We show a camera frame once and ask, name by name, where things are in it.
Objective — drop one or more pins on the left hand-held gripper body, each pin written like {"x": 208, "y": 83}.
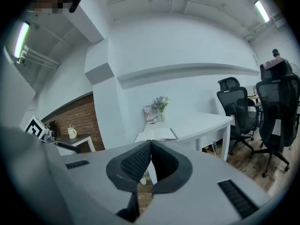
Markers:
{"x": 38, "y": 130}

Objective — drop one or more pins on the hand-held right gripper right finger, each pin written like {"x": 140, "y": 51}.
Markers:
{"x": 172, "y": 167}

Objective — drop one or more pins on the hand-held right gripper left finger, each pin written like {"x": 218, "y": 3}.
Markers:
{"x": 131, "y": 166}

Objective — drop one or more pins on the white notebook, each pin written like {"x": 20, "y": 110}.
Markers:
{"x": 161, "y": 133}

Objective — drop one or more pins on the black bottle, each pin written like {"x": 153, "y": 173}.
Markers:
{"x": 53, "y": 129}

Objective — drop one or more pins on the yellow mug with pens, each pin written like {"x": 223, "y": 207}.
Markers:
{"x": 71, "y": 133}

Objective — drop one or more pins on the dark side table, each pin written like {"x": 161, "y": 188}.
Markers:
{"x": 77, "y": 140}

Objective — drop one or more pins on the white table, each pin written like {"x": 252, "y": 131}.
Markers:
{"x": 199, "y": 123}

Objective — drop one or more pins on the black and white printed book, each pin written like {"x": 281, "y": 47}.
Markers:
{"x": 150, "y": 114}

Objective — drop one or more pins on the white vase with purple flowers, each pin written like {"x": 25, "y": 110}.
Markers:
{"x": 161, "y": 107}

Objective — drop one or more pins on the white ceiling pipes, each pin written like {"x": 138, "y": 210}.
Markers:
{"x": 38, "y": 57}

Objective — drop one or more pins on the black mesh office chair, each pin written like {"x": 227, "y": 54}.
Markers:
{"x": 279, "y": 116}
{"x": 236, "y": 107}

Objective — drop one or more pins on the ceiling tube light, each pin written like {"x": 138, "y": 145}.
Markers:
{"x": 262, "y": 10}
{"x": 21, "y": 39}

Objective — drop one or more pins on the wooden desk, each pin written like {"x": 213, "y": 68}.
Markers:
{"x": 253, "y": 97}

